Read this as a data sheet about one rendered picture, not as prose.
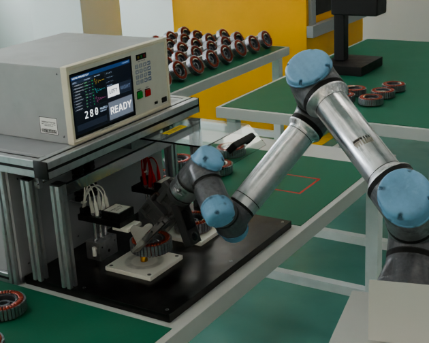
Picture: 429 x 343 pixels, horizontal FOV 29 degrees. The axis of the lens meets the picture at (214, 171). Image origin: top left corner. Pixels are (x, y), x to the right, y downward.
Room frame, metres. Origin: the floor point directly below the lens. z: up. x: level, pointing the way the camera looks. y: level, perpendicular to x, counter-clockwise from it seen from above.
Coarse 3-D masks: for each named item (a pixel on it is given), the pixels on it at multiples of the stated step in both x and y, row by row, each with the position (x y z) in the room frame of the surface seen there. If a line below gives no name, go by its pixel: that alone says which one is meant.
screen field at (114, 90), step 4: (128, 80) 2.23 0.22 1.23; (116, 84) 2.19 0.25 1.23; (120, 84) 2.20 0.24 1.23; (124, 84) 2.22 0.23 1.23; (128, 84) 2.23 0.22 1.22; (108, 88) 2.16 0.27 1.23; (112, 88) 2.18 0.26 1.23; (116, 88) 2.19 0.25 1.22; (120, 88) 2.20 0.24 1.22; (124, 88) 2.22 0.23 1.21; (128, 88) 2.23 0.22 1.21; (108, 92) 2.16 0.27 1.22; (112, 92) 2.17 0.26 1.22; (116, 92) 2.19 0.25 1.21; (120, 92) 2.20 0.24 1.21; (124, 92) 2.22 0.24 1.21; (108, 96) 2.16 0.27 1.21; (112, 96) 2.17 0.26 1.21
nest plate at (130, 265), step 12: (168, 252) 2.07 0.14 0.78; (108, 264) 2.02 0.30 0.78; (120, 264) 2.01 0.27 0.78; (132, 264) 2.01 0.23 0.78; (144, 264) 2.01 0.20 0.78; (156, 264) 2.00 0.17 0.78; (168, 264) 2.00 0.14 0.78; (132, 276) 1.96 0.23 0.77; (144, 276) 1.94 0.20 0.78; (156, 276) 1.95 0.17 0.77
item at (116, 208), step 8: (112, 208) 2.07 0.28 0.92; (120, 208) 2.07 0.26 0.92; (128, 208) 2.07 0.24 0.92; (80, 216) 2.10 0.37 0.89; (88, 216) 2.08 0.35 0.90; (104, 216) 2.06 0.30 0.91; (112, 216) 2.04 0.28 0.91; (120, 216) 2.03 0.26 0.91; (128, 216) 2.06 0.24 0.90; (104, 224) 2.05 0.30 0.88; (112, 224) 2.04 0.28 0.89; (120, 224) 2.03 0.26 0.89; (128, 224) 2.05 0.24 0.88; (136, 224) 2.05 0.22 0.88; (96, 232) 2.09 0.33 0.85; (104, 232) 2.12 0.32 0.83; (128, 232) 2.02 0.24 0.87
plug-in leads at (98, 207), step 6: (90, 186) 2.08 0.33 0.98; (96, 186) 2.10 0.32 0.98; (84, 192) 2.10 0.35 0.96; (84, 198) 2.11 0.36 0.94; (90, 198) 2.10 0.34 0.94; (102, 198) 2.10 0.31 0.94; (84, 204) 2.11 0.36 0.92; (90, 204) 2.09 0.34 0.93; (96, 204) 2.07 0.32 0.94; (102, 204) 2.09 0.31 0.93; (108, 204) 2.11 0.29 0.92; (84, 210) 2.10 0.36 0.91; (96, 210) 2.07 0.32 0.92; (96, 216) 2.07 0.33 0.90
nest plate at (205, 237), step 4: (172, 228) 2.24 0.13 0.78; (212, 228) 2.23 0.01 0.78; (168, 232) 2.21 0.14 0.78; (172, 232) 2.21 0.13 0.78; (176, 232) 2.21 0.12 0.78; (208, 232) 2.20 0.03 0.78; (212, 232) 2.20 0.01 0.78; (216, 232) 2.20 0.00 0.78; (172, 236) 2.18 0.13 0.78; (176, 236) 2.18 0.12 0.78; (180, 236) 2.18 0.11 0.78; (200, 236) 2.17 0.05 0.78; (204, 236) 2.17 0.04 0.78; (208, 236) 2.17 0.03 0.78; (212, 236) 2.18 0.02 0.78; (176, 240) 2.17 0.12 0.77; (180, 240) 2.17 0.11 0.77; (204, 240) 2.15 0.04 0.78; (208, 240) 2.16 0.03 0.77; (196, 244) 2.14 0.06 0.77; (200, 244) 2.13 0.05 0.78
